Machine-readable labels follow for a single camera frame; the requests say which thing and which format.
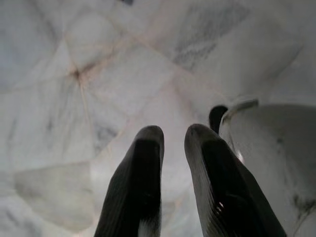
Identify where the grey white robot left leg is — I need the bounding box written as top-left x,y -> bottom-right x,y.
221,98 -> 316,237

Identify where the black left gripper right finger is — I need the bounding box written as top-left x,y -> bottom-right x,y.
184,123 -> 287,237

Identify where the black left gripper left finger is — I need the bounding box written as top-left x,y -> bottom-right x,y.
94,125 -> 165,237

